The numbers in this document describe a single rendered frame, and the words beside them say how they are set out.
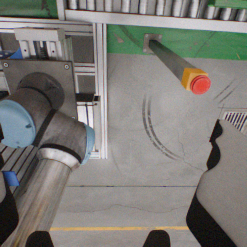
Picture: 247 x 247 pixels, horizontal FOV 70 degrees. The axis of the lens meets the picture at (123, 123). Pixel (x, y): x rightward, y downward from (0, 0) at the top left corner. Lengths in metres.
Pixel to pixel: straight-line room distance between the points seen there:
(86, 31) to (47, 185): 1.16
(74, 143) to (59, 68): 0.27
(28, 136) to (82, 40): 1.07
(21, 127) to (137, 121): 1.54
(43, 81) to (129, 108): 1.31
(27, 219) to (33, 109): 0.25
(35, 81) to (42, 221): 0.39
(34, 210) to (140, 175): 2.11
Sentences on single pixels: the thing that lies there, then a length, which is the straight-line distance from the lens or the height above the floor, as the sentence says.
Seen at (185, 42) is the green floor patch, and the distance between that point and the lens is 1.73.
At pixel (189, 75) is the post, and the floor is 1.00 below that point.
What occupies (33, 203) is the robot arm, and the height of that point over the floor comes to 1.40.
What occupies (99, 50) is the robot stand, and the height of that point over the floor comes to 0.23.
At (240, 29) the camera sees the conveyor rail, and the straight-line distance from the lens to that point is 1.22.
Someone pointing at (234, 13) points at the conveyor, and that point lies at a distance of 1.30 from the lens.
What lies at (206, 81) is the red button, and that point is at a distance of 0.69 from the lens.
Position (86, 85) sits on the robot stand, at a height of 0.21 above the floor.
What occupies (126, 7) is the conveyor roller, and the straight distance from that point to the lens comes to 1.08.
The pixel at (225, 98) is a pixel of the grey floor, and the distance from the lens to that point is 2.09.
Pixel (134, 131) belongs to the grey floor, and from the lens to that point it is 1.98.
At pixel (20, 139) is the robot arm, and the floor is 1.27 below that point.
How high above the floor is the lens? 1.62
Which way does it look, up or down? 58 degrees down
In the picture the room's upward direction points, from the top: 177 degrees clockwise
